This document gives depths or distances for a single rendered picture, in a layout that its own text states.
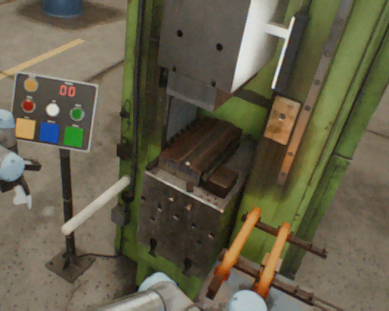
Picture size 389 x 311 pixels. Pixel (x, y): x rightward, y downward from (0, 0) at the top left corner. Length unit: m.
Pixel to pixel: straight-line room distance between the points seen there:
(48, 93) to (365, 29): 1.18
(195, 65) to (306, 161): 0.55
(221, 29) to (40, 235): 1.81
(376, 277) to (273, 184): 1.47
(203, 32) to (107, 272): 1.57
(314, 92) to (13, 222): 2.03
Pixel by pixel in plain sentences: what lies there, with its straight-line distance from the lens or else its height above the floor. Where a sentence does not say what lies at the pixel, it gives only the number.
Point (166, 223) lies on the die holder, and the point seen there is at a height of 0.69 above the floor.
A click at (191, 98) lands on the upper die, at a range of 1.42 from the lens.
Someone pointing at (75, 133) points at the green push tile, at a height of 1.02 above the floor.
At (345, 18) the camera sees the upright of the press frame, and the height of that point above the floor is 1.66.
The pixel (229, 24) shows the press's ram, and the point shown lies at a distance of 1.27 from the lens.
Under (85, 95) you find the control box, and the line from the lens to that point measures 1.65.
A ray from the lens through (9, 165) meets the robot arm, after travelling 1.14.
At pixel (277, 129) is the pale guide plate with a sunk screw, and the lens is 1.46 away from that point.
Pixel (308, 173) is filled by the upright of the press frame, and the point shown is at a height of 1.09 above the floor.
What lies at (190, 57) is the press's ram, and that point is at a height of 1.44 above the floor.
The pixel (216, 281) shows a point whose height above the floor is 1.00.
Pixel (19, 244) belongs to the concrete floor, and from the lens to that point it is 2.62.
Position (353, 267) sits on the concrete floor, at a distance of 2.89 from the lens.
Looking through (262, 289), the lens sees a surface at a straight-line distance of 1.23.
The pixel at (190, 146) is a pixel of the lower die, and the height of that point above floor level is 0.99.
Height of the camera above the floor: 1.96
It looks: 36 degrees down
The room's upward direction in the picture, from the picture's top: 10 degrees clockwise
